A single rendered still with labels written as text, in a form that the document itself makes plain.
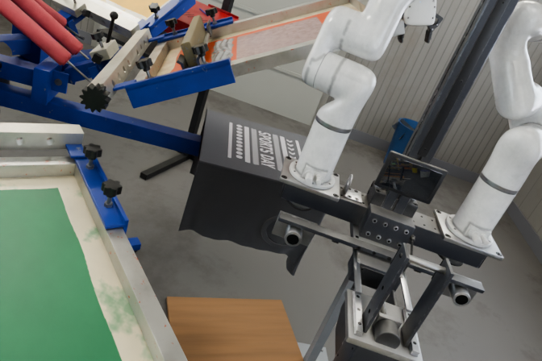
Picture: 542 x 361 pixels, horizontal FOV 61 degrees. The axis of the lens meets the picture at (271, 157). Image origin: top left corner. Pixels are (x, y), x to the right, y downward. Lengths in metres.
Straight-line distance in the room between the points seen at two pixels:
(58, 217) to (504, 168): 1.04
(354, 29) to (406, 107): 3.87
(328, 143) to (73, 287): 0.63
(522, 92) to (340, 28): 0.44
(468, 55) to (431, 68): 3.77
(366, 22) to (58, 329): 0.87
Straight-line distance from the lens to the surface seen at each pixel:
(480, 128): 5.17
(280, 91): 4.82
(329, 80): 1.09
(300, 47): 1.29
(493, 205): 1.25
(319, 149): 1.13
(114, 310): 0.95
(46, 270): 1.02
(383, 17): 1.10
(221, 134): 1.71
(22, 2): 1.74
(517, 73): 1.21
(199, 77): 1.30
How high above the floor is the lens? 1.66
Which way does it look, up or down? 25 degrees down
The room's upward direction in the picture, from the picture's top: 20 degrees clockwise
